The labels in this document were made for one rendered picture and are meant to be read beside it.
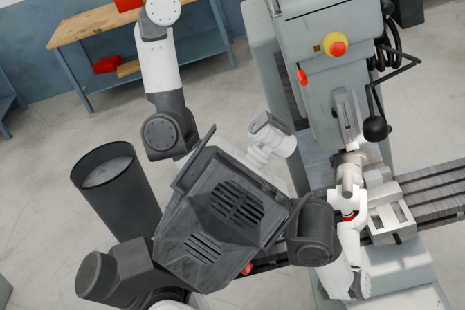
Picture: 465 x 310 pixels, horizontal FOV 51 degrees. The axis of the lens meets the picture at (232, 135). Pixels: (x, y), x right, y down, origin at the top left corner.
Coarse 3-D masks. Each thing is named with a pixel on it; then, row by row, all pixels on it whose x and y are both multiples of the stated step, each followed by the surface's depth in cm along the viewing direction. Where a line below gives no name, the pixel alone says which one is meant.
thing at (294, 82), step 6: (282, 54) 173; (288, 66) 163; (288, 72) 170; (294, 84) 166; (294, 90) 168; (294, 96) 185; (300, 96) 168; (300, 102) 170; (300, 108) 172; (300, 114) 174
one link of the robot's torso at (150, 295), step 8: (160, 288) 122; (168, 288) 124; (176, 288) 126; (144, 296) 120; (152, 296) 121; (160, 296) 122; (168, 296) 123; (176, 296) 124; (144, 304) 120; (152, 304) 121
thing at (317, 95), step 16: (352, 64) 142; (320, 80) 144; (336, 80) 144; (352, 80) 144; (368, 80) 146; (304, 96) 148; (320, 96) 147; (352, 96) 147; (320, 112) 150; (352, 112) 151; (368, 112) 151; (320, 128) 153; (336, 128) 153; (320, 144) 157; (336, 144) 157
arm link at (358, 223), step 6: (360, 192) 150; (366, 192) 150; (360, 198) 149; (366, 198) 149; (360, 204) 148; (366, 204) 148; (360, 210) 147; (366, 210) 147; (360, 216) 146; (366, 216) 146; (342, 222) 147; (348, 222) 147; (354, 222) 146; (360, 222) 146; (366, 222) 147; (342, 228) 147; (348, 228) 146; (354, 228) 146; (360, 228) 147
